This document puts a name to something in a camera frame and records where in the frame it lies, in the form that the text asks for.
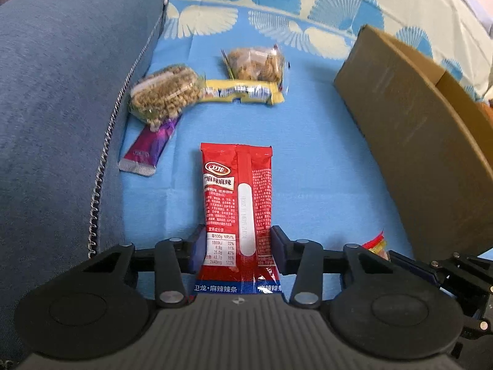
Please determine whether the clear cereal ring packet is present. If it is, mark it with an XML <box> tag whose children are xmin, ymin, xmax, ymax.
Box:
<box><xmin>129</xmin><ymin>65</ymin><xmax>206</xmax><ymax>132</ymax></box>

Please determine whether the blue fan-print bed sheet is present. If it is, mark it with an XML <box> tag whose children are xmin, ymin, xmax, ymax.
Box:
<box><xmin>92</xmin><ymin>0</ymin><xmax>493</xmax><ymax>302</ymax></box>

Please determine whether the yellow snack packet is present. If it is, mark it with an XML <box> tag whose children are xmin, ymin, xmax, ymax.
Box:
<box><xmin>198</xmin><ymin>79</ymin><xmax>286</xmax><ymax>106</ymax></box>

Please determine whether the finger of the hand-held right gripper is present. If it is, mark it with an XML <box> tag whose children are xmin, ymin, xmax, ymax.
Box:
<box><xmin>388</xmin><ymin>250</ymin><xmax>442</xmax><ymax>287</ymax></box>

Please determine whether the purple snack packet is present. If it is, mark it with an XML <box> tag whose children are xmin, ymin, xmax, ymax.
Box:
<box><xmin>117</xmin><ymin>117</ymin><xmax>181</xmax><ymax>177</ymax></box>

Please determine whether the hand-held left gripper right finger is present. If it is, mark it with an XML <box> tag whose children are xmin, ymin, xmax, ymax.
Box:
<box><xmin>270</xmin><ymin>225</ymin><xmax>390</xmax><ymax>306</ymax></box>

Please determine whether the red snack packet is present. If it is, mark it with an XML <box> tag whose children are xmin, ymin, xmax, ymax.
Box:
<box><xmin>194</xmin><ymin>142</ymin><xmax>287</xmax><ymax>298</ymax></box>

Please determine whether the clear cracker packet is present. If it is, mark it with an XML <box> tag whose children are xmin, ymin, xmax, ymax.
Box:
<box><xmin>220</xmin><ymin>45</ymin><xmax>290</xmax><ymax>94</ymax></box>

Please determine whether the cardboard box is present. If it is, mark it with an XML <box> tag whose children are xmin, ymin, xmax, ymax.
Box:
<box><xmin>333</xmin><ymin>24</ymin><xmax>493</xmax><ymax>263</ymax></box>

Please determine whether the small red yellow packet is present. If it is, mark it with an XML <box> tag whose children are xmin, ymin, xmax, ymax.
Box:
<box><xmin>361</xmin><ymin>230</ymin><xmax>390</xmax><ymax>263</ymax></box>

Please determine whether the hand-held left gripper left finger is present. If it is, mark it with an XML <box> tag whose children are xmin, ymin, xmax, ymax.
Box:
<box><xmin>82</xmin><ymin>224</ymin><xmax>206</xmax><ymax>308</ymax></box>

